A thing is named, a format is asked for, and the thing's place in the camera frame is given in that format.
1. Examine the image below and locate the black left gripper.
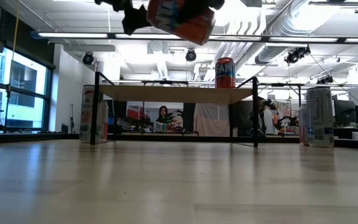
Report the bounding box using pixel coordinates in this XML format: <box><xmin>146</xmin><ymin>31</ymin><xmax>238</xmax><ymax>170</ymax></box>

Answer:
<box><xmin>94</xmin><ymin>0</ymin><xmax>226</xmax><ymax>35</ymax></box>

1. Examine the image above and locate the orange Fanta soda can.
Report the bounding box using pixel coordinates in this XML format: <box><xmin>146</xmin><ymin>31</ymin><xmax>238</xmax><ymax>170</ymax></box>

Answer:
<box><xmin>147</xmin><ymin>0</ymin><xmax>216</xmax><ymax>47</ymax></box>
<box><xmin>214</xmin><ymin>57</ymin><xmax>237</xmax><ymax>89</ymax></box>

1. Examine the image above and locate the tall white can red print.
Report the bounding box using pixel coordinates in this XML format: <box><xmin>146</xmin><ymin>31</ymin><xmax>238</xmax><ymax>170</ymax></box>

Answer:
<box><xmin>79</xmin><ymin>85</ymin><xmax>104</xmax><ymax>144</ymax></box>

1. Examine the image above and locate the tall white can blue print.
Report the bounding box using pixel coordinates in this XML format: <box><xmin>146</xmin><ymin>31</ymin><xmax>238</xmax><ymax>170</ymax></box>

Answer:
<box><xmin>305</xmin><ymin>86</ymin><xmax>335</xmax><ymax>148</ymax></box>

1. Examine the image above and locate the long black ceiling light bar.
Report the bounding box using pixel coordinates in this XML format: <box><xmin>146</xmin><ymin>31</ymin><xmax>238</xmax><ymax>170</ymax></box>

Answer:
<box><xmin>30</xmin><ymin>30</ymin><xmax>358</xmax><ymax>45</ymax></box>

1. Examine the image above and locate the person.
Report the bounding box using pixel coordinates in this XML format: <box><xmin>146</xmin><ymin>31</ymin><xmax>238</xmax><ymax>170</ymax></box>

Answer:
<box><xmin>154</xmin><ymin>105</ymin><xmax>185</xmax><ymax>134</ymax></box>
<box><xmin>256</xmin><ymin>96</ymin><xmax>277</xmax><ymax>136</ymax></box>

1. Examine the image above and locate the red and white poster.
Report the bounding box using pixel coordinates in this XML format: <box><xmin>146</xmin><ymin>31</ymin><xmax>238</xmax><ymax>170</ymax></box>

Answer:
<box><xmin>126</xmin><ymin>105</ymin><xmax>155</xmax><ymax>131</ymax></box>

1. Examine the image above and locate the beige cloth partition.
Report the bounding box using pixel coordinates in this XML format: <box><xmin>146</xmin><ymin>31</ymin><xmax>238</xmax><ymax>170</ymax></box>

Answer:
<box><xmin>194</xmin><ymin>103</ymin><xmax>239</xmax><ymax>137</ymax></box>

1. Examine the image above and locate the black partition panel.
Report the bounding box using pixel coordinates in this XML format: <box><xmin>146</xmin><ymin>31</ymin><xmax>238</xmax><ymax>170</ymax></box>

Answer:
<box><xmin>232</xmin><ymin>100</ymin><xmax>254</xmax><ymax>137</ymax></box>

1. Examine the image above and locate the black track spotlight cluster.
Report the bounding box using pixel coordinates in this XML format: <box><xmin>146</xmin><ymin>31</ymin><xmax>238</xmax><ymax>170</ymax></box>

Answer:
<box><xmin>283</xmin><ymin>45</ymin><xmax>312</xmax><ymax>65</ymax></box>
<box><xmin>316</xmin><ymin>75</ymin><xmax>334</xmax><ymax>85</ymax></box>

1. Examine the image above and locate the thin black floor stand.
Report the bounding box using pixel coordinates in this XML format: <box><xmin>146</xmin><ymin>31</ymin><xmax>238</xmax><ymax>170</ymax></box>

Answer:
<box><xmin>69</xmin><ymin>104</ymin><xmax>76</xmax><ymax>134</ymax></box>

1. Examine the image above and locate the floral print poster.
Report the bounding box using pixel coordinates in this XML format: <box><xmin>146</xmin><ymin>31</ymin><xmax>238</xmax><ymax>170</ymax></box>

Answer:
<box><xmin>277</xmin><ymin>101</ymin><xmax>292</xmax><ymax>118</ymax></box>

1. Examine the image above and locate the large glass window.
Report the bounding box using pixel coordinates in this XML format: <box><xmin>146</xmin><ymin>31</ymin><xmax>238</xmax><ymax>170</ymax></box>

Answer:
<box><xmin>0</xmin><ymin>46</ymin><xmax>55</xmax><ymax>133</ymax></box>

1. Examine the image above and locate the black ceiling track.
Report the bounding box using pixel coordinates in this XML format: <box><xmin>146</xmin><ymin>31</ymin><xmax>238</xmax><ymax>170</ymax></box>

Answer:
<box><xmin>308</xmin><ymin>0</ymin><xmax>358</xmax><ymax>14</ymax></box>

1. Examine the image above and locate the short silver and pink can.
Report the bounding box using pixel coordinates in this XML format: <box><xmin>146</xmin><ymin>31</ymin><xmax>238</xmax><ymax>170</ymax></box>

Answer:
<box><xmin>298</xmin><ymin>103</ymin><xmax>309</xmax><ymax>146</ymax></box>

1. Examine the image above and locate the wooden shelf black metal frame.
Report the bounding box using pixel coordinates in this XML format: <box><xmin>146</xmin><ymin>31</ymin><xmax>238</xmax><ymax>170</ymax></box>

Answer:
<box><xmin>89</xmin><ymin>71</ymin><xmax>259</xmax><ymax>148</ymax></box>

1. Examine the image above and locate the black post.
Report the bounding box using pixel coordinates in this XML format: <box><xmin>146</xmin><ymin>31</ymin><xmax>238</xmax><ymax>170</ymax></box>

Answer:
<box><xmin>183</xmin><ymin>103</ymin><xmax>196</xmax><ymax>125</ymax></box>

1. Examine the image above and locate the silver ventilation duct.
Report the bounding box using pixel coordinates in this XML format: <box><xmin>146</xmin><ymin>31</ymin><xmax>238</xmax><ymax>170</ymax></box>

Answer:
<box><xmin>255</xmin><ymin>0</ymin><xmax>326</xmax><ymax>65</ymax></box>

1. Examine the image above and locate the yellow hanging cable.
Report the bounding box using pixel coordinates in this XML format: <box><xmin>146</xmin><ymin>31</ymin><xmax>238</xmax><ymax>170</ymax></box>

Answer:
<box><xmin>4</xmin><ymin>2</ymin><xmax>21</xmax><ymax>125</ymax></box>

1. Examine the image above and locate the black aluminium table frame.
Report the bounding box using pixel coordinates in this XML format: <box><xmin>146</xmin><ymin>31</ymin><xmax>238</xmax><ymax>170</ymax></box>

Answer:
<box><xmin>0</xmin><ymin>132</ymin><xmax>358</xmax><ymax>152</ymax></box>

